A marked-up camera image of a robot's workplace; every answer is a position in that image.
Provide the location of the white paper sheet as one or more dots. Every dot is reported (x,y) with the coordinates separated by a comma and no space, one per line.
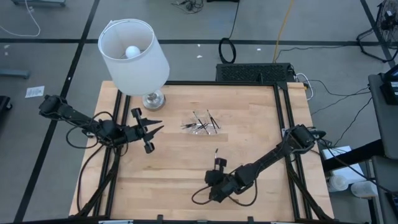
(35,91)

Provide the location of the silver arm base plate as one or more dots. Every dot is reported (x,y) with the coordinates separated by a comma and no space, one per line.
(283,132)

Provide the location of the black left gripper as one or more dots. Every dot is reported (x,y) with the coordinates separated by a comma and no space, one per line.
(146,140)

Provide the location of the grey side cart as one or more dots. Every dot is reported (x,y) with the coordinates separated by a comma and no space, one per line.
(384,124)

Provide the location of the black frame bracket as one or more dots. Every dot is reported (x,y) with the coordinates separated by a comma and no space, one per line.
(160,218)
(250,219)

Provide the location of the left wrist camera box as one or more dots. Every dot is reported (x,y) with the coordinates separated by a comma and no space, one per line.
(130,134)

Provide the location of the white shade table lamp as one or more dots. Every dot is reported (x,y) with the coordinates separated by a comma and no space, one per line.
(136,74)

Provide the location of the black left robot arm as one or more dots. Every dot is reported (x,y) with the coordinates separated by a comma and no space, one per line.
(71,113)

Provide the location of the grey floor bar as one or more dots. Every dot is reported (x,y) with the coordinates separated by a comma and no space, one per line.
(14,74)

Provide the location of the black floor object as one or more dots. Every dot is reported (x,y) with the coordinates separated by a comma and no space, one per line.
(3,105)

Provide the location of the silver aluminium bar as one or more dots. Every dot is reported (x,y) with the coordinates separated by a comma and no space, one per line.
(115,222)
(284,222)

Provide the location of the black floor fan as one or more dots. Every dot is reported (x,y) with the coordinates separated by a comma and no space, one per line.
(387,18)

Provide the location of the black device white labels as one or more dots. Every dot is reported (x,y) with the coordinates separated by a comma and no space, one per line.
(390,87)

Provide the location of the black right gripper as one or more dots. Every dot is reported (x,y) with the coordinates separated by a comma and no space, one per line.
(217,186)

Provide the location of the grey floor platform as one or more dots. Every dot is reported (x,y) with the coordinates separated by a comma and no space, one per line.
(38,2)

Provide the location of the clear plastic container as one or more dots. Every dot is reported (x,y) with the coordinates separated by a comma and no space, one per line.
(204,119)

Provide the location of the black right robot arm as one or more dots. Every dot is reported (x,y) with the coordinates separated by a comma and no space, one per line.
(270,158)

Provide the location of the white box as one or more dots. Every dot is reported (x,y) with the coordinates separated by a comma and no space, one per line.
(340,152)

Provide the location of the white roll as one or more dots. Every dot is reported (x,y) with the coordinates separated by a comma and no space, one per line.
(363,189)
(337,183)

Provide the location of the black aluminium table frame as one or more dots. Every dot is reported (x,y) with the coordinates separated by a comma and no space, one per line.
(217,83)

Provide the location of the black cart beam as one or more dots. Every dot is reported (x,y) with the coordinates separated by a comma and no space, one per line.
(351,154)

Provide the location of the black perforated computer case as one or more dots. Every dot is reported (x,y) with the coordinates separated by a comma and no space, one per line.
(255,73)

